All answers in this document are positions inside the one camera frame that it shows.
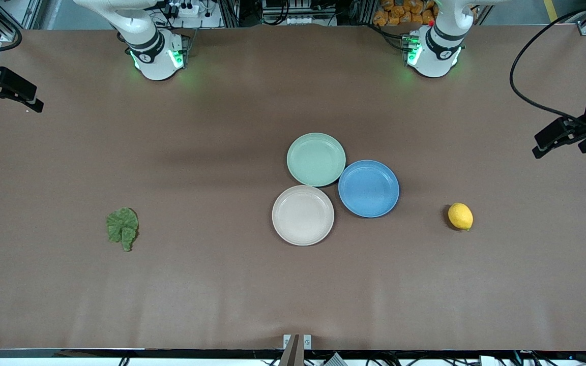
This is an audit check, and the yellow lemon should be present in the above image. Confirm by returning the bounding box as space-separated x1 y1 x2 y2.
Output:
448 202 474 232

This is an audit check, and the green lettuce leaf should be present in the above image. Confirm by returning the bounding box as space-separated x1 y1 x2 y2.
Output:
106 207 139 252

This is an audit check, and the blue plate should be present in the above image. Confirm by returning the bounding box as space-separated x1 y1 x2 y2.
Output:
338 160 400 218

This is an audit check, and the white power strip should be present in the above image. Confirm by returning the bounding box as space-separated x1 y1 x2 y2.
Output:
163 0 200 19

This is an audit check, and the light green plate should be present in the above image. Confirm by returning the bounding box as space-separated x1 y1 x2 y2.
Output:
286 133 346 187

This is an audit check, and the beige plate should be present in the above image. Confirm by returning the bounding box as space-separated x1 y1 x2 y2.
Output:
272 185 335 247

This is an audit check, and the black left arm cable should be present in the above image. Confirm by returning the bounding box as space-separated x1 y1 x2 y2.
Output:
509 4 586 129

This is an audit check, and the grey metal table bracket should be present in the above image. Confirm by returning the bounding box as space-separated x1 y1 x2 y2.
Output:
282 333 312 366

